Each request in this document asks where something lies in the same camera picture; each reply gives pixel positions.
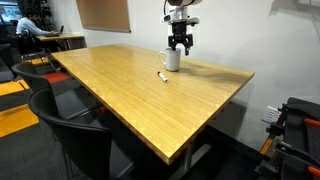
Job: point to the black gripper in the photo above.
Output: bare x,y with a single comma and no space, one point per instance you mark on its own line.
180,31

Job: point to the white ceramic mug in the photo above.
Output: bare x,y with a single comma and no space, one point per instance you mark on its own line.
172,61

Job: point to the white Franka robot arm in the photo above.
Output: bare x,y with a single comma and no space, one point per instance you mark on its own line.
181,10

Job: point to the white marker with black cap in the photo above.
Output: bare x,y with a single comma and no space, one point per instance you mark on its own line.
162,77

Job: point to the grey metal table leg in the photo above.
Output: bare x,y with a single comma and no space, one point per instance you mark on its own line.
188,156

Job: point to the black laptop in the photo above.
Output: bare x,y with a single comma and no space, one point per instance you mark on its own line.
61,29

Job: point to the small wooden desk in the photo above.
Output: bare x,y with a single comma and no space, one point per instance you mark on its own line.
60,36

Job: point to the black chair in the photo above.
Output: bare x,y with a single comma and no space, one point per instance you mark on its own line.
28,43
83,143
33,78
5,60

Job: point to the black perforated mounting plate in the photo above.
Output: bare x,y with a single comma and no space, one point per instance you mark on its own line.
300,136

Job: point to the orange and black clamp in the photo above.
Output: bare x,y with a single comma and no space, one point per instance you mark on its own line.
293,151
311,122

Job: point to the seated person in blue shirt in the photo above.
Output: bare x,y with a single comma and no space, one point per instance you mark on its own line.
28,25

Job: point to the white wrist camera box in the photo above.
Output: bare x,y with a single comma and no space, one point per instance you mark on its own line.
191,21

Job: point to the brown wall pin board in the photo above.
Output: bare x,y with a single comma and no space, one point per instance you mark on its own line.
103,15

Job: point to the white wall power socket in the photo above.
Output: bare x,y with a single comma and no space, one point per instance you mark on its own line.
271,114

